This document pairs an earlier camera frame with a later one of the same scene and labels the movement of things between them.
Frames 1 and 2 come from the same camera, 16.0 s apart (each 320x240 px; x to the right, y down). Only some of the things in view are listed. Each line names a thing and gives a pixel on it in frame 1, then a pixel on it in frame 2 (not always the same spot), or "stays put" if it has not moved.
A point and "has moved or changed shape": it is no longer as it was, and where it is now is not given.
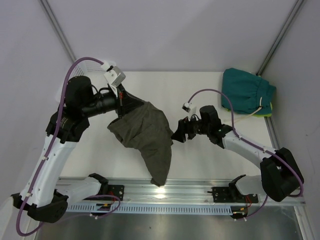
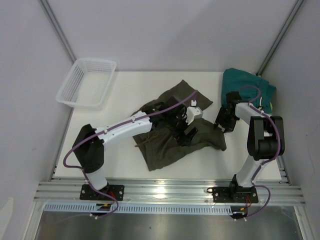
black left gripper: [126, 102] → [182, 139]
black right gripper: [184, 127] → [229, 127]
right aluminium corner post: [278, 43] stays put
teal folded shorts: [245, 92] stays put
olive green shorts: [145, 128] has moved or changed shape
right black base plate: [230, 194] stays put
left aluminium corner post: [56, 26] stays put
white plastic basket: [91, 68] stays put
